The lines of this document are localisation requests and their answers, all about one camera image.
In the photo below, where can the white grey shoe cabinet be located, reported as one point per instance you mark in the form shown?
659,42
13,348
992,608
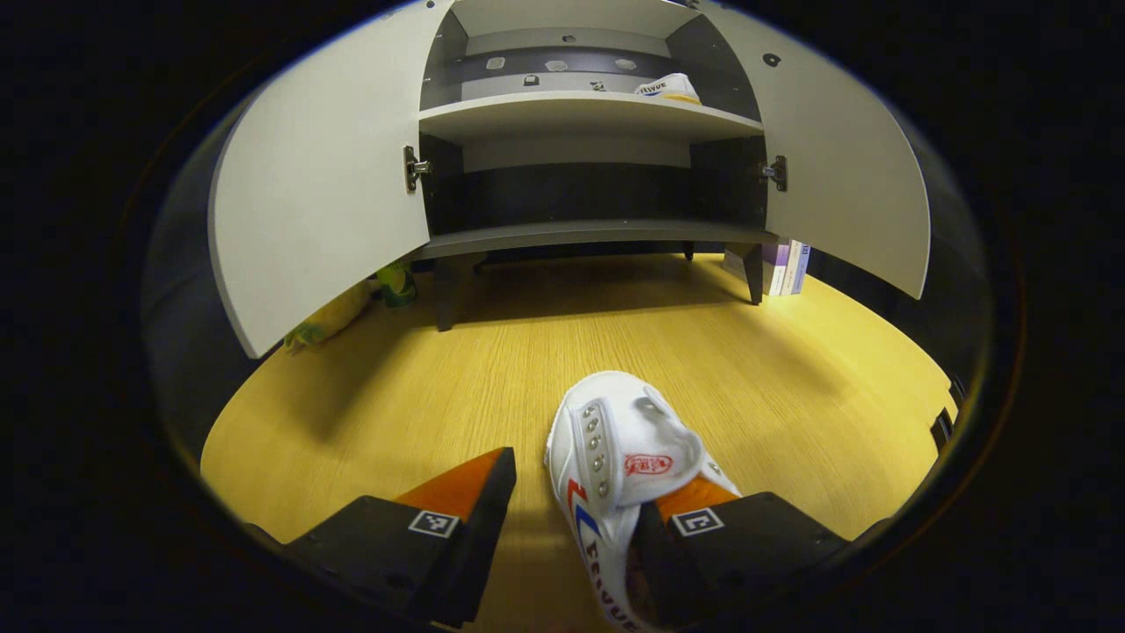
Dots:
580,114

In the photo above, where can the white canvas shoe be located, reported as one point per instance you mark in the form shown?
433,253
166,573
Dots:
672,86
615,422

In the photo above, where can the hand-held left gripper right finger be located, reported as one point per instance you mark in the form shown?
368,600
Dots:
650,563

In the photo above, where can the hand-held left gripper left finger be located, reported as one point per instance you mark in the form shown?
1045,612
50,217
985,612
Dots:
483,536

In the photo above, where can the yellow plush toy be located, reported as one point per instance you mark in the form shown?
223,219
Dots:
338,315

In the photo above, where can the white shoe cabinet door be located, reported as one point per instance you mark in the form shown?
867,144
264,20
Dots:
325,193
844,176

